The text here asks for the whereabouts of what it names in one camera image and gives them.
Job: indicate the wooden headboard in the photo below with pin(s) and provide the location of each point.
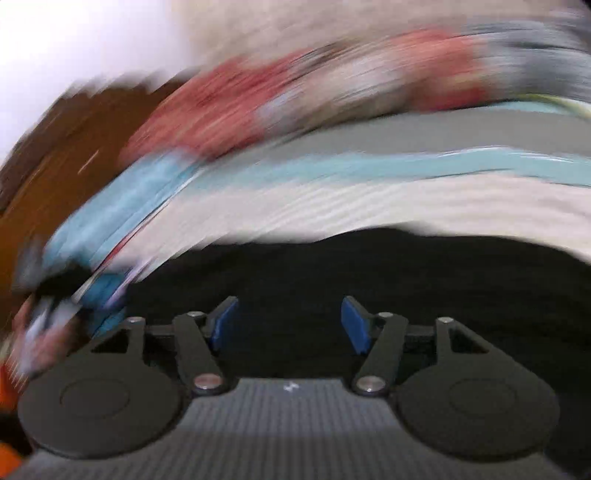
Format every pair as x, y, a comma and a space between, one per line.
55, 175

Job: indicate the black pants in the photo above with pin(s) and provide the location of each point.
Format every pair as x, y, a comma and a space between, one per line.
295, 267

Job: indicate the patterned bed sheet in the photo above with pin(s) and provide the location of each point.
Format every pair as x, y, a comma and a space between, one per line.
323, 203

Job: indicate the beige leaf print curtain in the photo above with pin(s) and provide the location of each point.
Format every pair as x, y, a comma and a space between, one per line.
323, 23

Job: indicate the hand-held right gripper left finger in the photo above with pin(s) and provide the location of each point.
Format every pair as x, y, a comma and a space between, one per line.
221, 323

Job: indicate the red floral quilt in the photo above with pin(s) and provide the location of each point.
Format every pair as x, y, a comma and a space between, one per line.
221, 106

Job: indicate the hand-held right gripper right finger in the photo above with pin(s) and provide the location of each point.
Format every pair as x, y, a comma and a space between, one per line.
355, 323

